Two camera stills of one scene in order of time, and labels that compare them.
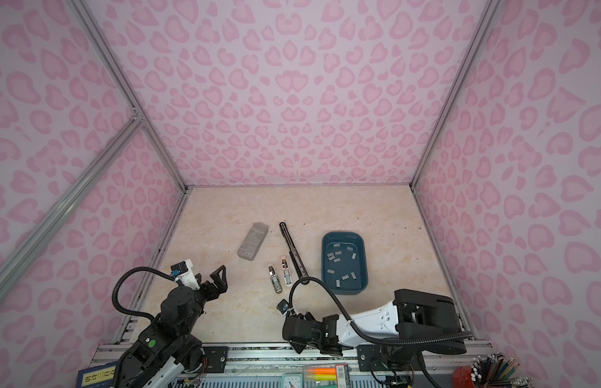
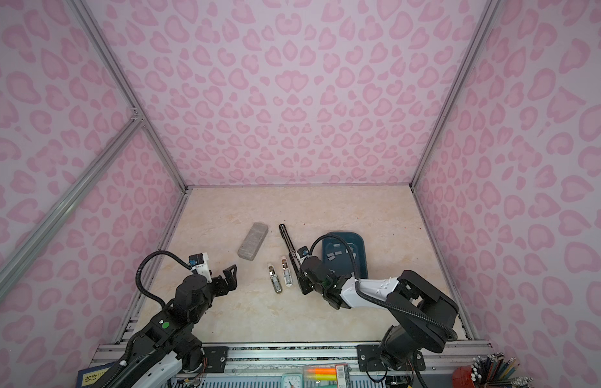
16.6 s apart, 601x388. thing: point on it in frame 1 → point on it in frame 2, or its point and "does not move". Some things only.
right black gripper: x=297 y=348 → x=302 y=283
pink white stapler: x=286 y=272 does not move
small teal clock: x=292 y=381 does not move
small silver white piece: x=275 y=279 does not move
